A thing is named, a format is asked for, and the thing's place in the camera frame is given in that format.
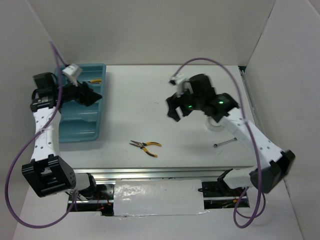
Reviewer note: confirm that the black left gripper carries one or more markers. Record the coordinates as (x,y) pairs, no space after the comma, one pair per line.
(84,93)

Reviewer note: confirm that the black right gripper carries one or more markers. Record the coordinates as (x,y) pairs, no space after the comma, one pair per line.
(173,102)

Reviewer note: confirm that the small yellow needle-nose pliers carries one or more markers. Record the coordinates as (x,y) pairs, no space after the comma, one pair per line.
(96,81)

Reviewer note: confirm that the white tape roll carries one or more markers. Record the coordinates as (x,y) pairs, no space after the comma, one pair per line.
(212,125)

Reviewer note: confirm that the large yellow needle-nose pliers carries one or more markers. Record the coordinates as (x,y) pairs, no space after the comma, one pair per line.
(144,145)

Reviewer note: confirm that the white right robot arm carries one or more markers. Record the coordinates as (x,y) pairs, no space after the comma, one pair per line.
(274,163)

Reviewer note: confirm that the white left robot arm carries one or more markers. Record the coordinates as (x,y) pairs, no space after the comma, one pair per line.
(47,173)

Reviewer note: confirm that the blue plastic organizer tray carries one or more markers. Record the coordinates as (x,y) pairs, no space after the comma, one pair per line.
(80,123)

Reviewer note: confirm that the short combination wrench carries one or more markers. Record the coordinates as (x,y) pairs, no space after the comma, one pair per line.
(216,145)

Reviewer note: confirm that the white cover sheet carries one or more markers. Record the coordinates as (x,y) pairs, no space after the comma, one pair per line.
(158,198)

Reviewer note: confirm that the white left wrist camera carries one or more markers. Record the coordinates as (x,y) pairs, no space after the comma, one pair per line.
(72,72)

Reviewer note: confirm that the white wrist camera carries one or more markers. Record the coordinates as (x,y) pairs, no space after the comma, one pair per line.
(72,72)
(180,81)

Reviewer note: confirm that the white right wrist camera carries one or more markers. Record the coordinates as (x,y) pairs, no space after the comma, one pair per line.
(180,81)

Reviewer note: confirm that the aluminium rail frame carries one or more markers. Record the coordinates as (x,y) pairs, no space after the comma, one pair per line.
(134,108)

